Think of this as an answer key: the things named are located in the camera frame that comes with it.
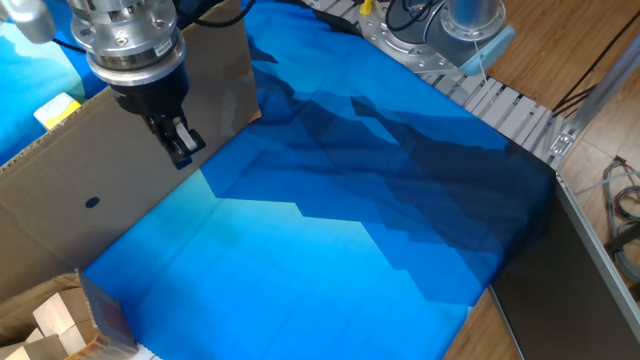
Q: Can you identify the dark grey board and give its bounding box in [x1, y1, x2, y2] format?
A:
[489, 172, 640, 360]

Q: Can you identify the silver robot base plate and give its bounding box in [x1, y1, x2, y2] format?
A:
[358, 2, 471, 77]

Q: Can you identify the slatted aluminium table frame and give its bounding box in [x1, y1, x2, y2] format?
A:
[299, 0, 581, 171]

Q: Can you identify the grey cable bundle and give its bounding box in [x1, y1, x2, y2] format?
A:
[602, 155, 640, 286]

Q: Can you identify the thin black floor cable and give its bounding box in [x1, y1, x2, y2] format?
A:
[552, 84, 599, 120]
[552, 9, 640, 114]

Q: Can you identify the aluminium edge rail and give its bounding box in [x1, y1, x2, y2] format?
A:
[554, 172, 640, 331]

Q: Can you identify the white wrist adapter housing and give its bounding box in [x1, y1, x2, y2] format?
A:
[0, 0, 57, 45]

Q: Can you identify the blue mountain print cloth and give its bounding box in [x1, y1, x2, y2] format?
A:
[0, 0, 559, 360]

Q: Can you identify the silver corner bracket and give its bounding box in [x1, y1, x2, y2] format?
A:
[547, 132, 576, 161]

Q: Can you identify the white zip tie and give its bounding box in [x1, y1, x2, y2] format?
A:
[472, 39, 494, 89]

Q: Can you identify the translucent plastic strip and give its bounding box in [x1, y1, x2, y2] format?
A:
[573, 169, 640, 197]

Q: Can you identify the aluminium frame post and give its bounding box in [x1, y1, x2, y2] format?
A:
[569, 34, 640, 134]

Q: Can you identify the large brown cardboard wall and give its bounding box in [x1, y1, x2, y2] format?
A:
[0, 0, 262, 304]

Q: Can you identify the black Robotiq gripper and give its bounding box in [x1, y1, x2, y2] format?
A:
[108, 64, 208, 172]

